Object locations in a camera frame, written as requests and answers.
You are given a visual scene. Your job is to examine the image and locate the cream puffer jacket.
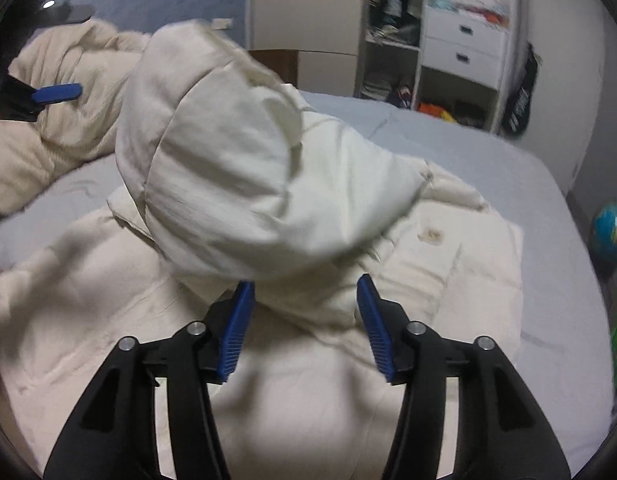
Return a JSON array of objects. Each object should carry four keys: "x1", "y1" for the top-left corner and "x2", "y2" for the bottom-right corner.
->
[{"x1": 0, "y1": 21, "x2": 523, "y2": 469}]

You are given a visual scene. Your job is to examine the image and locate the beige knit blanket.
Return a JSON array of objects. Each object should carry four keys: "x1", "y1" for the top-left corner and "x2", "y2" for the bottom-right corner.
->
[{"x1": 0, "y1": 18, "x2": 151, "y2": 216}]

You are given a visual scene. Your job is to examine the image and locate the light blue bed sheet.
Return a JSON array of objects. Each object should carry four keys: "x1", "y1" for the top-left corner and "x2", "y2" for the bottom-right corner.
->
[{"x1": 0, "y1": 90, "x2": 617, "y2": 476}]

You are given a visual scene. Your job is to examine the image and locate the brown wooden headboard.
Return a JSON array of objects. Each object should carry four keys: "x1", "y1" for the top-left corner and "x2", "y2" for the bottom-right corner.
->
[{"x1": 249, "y1": 49, "x2": 299, "y2": 86}]

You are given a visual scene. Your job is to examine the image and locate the blue globe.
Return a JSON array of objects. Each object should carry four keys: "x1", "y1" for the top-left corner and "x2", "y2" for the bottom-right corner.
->
[{"x1": 590, "y1": 202, "x2": 617, "y2": 266}]

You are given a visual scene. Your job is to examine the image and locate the black sports bag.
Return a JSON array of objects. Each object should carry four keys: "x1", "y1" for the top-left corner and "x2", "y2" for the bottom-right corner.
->
[{"x1": 501, "y1": 42, "x2": 540, "y2": 138}]

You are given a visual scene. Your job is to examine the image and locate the white wardrobe shelf unit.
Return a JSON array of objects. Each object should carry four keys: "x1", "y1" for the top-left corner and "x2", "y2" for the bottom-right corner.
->
[{"x1": 246, "y1": 0, "x2": 523, "y2": 132}]

